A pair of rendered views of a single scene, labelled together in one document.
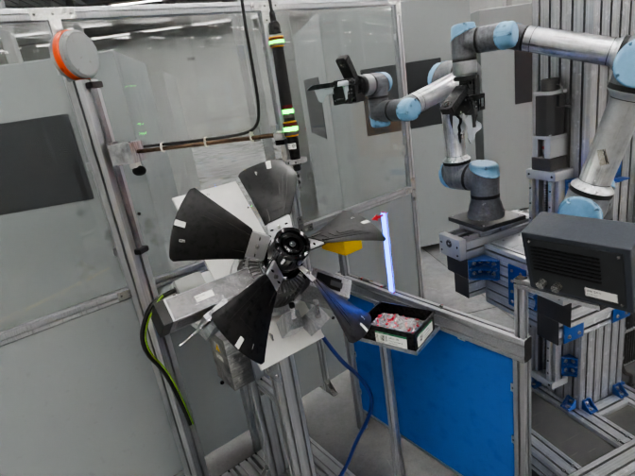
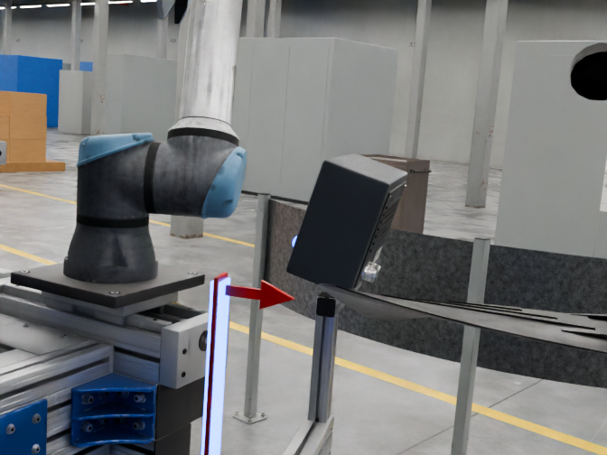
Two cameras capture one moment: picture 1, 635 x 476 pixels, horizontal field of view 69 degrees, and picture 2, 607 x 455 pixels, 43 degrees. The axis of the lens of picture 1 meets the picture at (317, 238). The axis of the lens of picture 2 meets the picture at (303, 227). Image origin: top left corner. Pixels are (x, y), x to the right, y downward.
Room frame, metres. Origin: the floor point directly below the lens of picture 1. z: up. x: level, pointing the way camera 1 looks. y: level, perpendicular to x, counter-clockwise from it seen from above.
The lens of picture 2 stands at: (2.01, 0.24, 1.33)
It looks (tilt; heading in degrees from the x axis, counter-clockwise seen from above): 9 degrees down; 228
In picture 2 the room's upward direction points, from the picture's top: 4 degrees clockwise
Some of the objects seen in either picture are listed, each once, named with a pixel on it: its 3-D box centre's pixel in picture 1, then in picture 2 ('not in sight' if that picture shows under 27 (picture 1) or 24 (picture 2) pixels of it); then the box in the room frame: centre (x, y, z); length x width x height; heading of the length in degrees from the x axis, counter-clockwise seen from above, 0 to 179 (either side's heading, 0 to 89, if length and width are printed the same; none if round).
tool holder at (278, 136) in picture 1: (290, 146); not in sight; (1.45, 0.04, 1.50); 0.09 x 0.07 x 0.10; 70
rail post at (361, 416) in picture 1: (352, 362); not in sight; (1.93, -0.08, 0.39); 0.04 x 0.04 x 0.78; 35
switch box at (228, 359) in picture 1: (231, 354); not in sight; (1.60, 0.41, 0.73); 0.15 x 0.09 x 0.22; 35
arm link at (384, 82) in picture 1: (376, 84); not in sight; (1.78, -0.30, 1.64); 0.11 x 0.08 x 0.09; 135
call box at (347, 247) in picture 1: (340, 240); not in sight; (1.90, -0.10, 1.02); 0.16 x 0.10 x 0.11; 35
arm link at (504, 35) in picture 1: (498, 37); not in sight; (1.49, -0.63, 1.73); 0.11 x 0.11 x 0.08; 48
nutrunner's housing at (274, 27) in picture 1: (284, 94); not in sight; (1.45, 0.03, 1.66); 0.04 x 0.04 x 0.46
